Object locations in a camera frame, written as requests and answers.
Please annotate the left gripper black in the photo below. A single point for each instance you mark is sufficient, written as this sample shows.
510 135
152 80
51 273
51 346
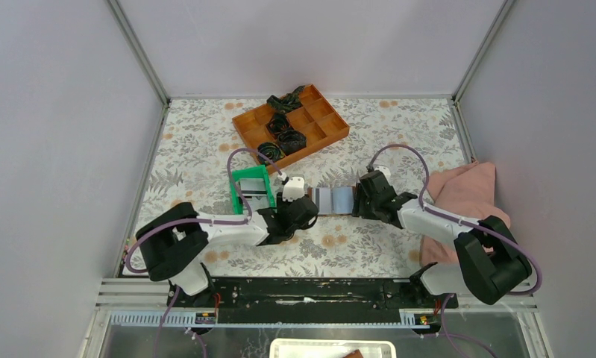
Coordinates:
281 203

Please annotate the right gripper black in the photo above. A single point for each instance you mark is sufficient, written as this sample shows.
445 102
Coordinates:
358 207

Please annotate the brown leather card holder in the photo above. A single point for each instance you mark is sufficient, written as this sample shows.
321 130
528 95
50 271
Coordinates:
334 201

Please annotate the green plastic card box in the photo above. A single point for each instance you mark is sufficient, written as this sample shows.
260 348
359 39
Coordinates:
255 185

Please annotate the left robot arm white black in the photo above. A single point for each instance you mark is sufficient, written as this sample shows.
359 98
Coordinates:
171 244

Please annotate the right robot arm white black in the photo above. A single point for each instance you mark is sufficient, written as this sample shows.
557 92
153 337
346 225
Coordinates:
489 264

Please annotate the orange wooden compartment tray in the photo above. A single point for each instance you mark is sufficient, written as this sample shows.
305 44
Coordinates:
316 119

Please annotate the black items in tray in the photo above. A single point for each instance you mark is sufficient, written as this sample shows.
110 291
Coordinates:
288 139

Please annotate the pink crumpled cloth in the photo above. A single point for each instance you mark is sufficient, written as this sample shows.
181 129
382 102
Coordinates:
467 190

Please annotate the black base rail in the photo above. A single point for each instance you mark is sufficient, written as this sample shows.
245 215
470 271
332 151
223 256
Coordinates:
268 300

